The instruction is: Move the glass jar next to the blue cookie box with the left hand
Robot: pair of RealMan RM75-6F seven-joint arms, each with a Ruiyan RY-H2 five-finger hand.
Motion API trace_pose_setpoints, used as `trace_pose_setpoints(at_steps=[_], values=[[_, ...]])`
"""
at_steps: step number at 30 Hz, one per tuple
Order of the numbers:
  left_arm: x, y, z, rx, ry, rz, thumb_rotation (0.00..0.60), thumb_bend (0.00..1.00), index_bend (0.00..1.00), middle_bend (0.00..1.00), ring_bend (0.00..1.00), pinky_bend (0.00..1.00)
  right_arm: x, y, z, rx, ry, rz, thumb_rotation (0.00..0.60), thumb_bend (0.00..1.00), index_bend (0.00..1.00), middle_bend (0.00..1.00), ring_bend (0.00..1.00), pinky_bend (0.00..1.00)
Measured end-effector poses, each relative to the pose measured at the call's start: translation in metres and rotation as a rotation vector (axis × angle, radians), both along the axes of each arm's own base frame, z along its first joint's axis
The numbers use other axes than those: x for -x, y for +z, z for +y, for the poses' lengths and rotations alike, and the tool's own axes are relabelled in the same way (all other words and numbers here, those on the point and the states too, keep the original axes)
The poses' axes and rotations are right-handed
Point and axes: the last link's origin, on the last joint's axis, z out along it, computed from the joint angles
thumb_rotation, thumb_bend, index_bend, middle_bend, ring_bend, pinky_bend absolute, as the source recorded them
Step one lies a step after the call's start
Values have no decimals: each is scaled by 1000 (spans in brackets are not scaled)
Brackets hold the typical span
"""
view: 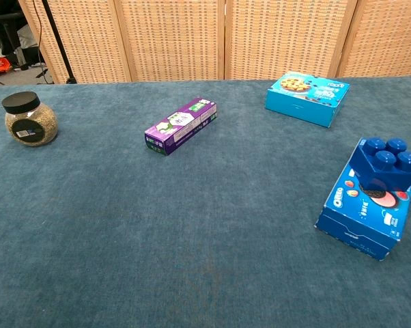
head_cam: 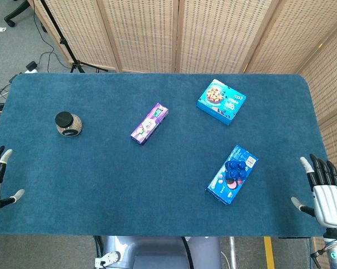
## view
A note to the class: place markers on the black tripod stand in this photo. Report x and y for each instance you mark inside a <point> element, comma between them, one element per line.
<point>56,34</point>

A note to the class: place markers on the wicker folding screen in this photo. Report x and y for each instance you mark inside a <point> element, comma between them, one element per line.
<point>171,41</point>

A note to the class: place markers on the purple green toothpaste box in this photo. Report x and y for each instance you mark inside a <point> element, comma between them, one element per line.
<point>181,127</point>

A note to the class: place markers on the orange plastic bag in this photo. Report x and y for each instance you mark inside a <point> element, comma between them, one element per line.
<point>0,65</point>

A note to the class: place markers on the light blue cookie box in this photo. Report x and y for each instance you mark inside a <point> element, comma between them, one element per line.
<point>304,100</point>

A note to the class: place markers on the blue table cloth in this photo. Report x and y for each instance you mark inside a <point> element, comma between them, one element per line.
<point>192,222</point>

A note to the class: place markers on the glass jar with black lid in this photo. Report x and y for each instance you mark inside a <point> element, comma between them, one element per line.
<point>31,128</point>

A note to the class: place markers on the blue toy building brick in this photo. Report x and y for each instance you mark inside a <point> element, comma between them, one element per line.
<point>379,171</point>

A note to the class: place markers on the dark blue Oreo box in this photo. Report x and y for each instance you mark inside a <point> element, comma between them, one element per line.
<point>362,218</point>

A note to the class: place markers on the black office chair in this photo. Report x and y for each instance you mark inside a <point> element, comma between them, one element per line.
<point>8,30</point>

